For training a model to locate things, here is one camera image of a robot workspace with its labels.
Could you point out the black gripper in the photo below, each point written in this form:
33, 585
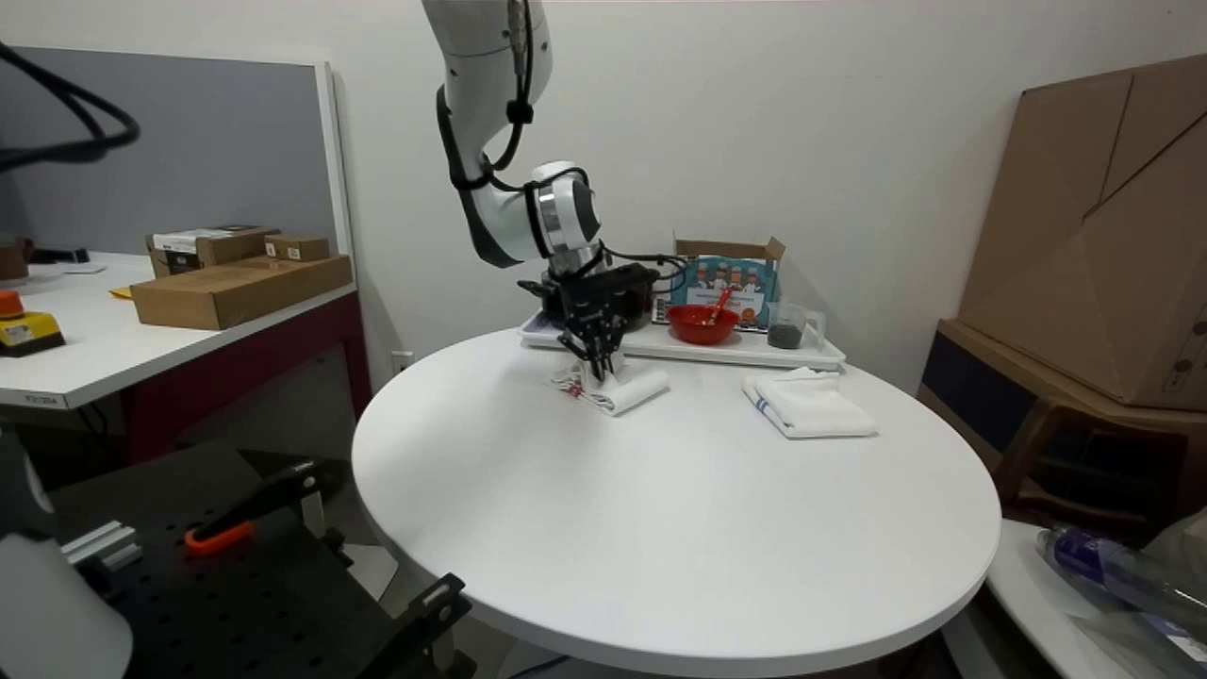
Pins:
609, 302

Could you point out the clear plastic bag red contents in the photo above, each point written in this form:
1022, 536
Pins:
633, 392

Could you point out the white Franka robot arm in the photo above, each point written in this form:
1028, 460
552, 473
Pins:
504, 214

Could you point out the white and blue folded towel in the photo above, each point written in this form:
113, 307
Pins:
814, 410

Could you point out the red bowl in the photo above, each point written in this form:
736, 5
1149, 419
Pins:
702, 328

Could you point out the red plastic spoon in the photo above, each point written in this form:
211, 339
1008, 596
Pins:
720, 302

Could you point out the white rectangular tray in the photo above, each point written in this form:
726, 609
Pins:
755, 352

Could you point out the blue printed cardboard carton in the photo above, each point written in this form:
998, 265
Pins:
748, 268

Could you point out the small dark grey block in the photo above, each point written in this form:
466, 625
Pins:
787, 337

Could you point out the small brown cardboard box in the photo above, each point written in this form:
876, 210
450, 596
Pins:
299, 249

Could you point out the flat brown cardboard box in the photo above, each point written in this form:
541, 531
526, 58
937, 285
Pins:
227, 295

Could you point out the open small cardboard box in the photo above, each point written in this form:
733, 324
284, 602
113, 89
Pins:
207, 248

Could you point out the low wooden shelf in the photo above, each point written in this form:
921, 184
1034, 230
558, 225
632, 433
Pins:
1005, 426

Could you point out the black perforated breadboard table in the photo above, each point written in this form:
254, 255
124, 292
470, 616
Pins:
227, 616

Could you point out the grey partition panel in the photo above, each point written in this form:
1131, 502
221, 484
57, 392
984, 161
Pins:
188, 151

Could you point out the large brown cardboard box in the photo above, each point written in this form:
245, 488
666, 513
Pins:
1096, 249

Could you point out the small white round table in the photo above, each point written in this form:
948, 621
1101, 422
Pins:
1041, 616

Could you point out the white desk with red side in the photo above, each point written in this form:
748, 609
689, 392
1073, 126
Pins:
78, 363

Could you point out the silver aluminium bar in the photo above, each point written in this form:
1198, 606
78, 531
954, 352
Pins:
99, 543

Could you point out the yellow device with red button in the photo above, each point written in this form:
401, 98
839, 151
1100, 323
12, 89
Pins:
28, 333

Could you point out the white rounded object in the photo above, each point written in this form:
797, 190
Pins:
57, 616

